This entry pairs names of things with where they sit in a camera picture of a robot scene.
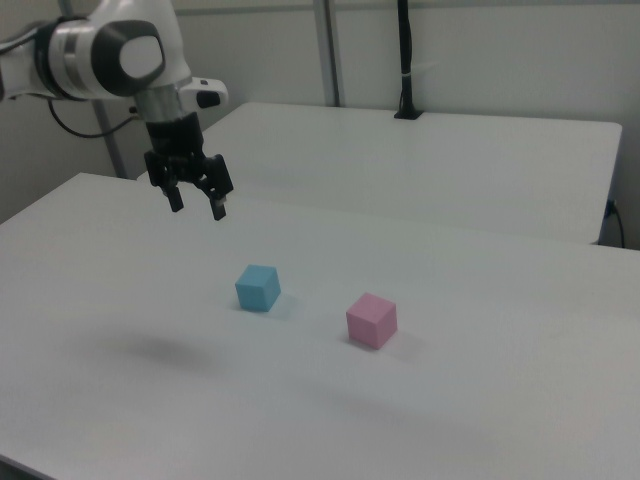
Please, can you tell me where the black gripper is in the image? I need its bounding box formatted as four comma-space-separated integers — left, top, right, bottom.
143, 111, 236, 223

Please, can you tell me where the blue cube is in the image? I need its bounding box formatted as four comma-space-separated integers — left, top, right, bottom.
234, 264, 282, 313

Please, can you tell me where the pink cube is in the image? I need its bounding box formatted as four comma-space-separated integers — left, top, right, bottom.
345, 292, 399, 350

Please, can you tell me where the grey partition post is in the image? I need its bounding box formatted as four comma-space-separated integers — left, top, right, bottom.
313, 0, 347, 108
93, 99, 127, 180

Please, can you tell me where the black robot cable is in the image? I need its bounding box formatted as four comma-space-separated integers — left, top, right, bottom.
47, 98, 140, 139

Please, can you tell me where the black camera stand pole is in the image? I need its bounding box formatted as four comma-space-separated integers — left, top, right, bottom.
393, 0, 426, 122

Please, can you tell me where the black power cable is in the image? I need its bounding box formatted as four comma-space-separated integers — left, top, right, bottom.
604, 198, 627, 249

